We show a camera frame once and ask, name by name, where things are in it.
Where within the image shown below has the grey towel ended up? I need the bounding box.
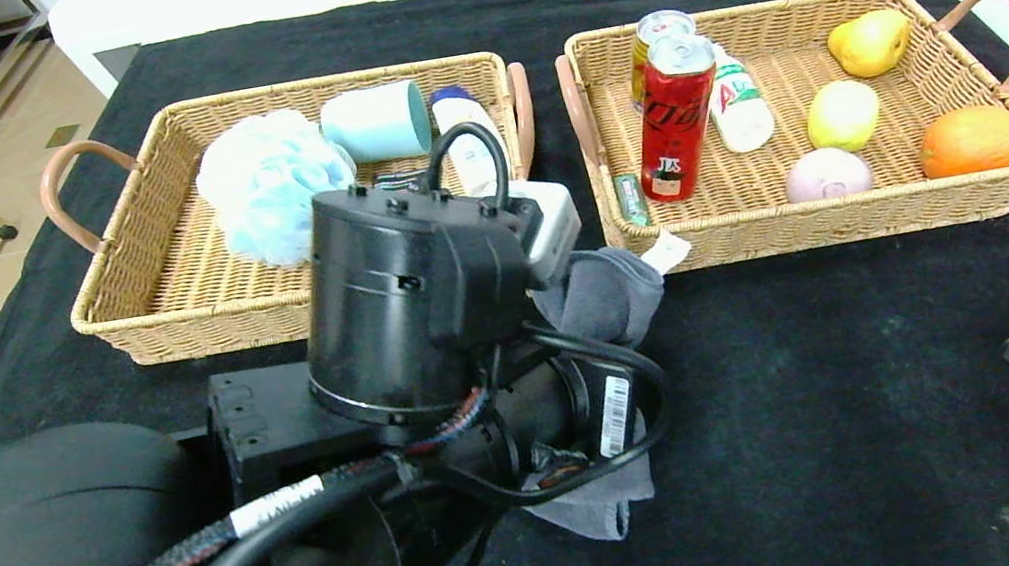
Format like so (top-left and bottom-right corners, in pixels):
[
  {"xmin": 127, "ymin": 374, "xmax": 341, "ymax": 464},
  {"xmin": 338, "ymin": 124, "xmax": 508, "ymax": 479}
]
[{"xmin": 483, "ymin": 229, "xmax": 736, "ymax": 555}]

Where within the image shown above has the white AD milk bottle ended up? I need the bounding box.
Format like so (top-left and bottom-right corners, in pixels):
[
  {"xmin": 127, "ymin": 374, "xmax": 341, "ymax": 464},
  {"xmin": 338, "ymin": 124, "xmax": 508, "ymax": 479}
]
[{"xmin": 698, "ymin": 37, "xmax": 780, "ymax": 158}]

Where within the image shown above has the orange fruit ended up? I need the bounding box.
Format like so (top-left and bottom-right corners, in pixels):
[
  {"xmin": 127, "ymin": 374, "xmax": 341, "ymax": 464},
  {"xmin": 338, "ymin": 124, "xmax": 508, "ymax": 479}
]
[{"xmin": 913, "ymin": 100, "xmax": 1009, "ymax": 181}]

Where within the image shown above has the yellow pear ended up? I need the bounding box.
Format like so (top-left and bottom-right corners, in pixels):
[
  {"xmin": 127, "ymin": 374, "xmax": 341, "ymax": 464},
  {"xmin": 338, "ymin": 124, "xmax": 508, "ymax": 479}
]
[{"xmin": 823, "ymin": 5, "xmax": 918, "ymax": 84}]

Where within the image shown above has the white lotion bottle blue cap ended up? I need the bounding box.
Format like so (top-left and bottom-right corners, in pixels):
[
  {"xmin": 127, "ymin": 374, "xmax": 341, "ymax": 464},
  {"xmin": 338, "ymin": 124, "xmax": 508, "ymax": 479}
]
[{"xmin": 428, "ymin": 79, "xmax": 513, "ymax": 202}]

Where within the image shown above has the pale blue cup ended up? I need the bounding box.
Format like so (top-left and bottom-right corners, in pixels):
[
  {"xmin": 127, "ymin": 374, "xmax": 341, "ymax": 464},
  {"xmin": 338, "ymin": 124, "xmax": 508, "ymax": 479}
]
[{"xmin": 316, "ymin": 78, "xmax": 435, "ymax": 171}]

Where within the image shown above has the blue mesh bath sponge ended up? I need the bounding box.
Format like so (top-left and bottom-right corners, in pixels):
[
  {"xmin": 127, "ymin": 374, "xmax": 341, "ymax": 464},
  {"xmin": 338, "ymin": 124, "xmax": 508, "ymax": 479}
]
[{"xmin": 186, "ymin": 99, "xmax": 371, "ymax": 280}]

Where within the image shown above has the red cola can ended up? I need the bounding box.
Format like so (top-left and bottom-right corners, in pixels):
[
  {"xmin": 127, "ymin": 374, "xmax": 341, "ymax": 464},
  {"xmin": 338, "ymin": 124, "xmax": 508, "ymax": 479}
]
[{"xmin": 618, "ymin": 27, "xmax": 740, "ymax": 207}]

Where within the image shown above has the black face wash tube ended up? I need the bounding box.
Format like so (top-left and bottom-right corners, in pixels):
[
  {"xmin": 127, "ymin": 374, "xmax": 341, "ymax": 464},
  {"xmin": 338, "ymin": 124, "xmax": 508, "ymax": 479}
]
[{"xmin": 371, "ymin": 167, "xmax": 430, "ymax": 199}]

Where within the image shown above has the black table cloth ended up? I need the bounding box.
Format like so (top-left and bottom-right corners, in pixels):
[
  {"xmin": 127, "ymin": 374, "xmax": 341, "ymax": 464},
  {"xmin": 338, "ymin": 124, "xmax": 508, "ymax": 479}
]
[{"xmin": 0, "ymin": 0, "xmax": 1009, "ymax": 566}]

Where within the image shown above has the yellow lemon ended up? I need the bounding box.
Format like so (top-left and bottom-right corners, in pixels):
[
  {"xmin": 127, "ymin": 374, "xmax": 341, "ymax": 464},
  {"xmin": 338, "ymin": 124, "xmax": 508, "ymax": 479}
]
[{"xmin": 801, "ymin": 73, "xmax": 889, "ymax": 158}]

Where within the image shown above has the gold energy drink can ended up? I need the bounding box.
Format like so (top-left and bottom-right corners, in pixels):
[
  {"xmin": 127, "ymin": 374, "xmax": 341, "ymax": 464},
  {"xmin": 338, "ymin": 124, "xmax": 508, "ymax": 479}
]
[{"xmin": 619, "ymin": 4, "xmax": 709, "ymax": 113}]

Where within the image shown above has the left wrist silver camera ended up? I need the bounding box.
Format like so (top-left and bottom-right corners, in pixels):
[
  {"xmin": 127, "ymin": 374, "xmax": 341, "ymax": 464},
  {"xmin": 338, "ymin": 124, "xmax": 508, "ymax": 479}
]
[{"xmin": 504, "ymin": 171, "xmax": 591, "ymax": 289}]

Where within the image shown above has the woven wicker basket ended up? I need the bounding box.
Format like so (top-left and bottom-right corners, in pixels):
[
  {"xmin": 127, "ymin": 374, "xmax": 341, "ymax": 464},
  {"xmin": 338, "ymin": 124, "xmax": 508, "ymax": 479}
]
[
  {"xmin": 550, "ymin": 0, "xmax": 1009, "ymax": 287},
  {"xmin": 31, "ymin": 44, "xmax": 564, "ymax": 379}
]

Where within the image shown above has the pink egg-shaped food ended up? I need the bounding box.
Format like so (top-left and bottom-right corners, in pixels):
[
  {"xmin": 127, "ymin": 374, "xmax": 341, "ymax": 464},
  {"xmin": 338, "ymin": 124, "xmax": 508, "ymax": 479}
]
[{"xmin": 781, "ymin": 141, "xmax": 877, "ymax": 205}]

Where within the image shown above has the small green tube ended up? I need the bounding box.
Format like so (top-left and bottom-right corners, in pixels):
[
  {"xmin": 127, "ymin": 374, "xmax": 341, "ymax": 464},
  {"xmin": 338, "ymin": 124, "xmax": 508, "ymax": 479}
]
[{"xmin": 612, "ymin": 169, "xmax": 651, "ymax": 231}]

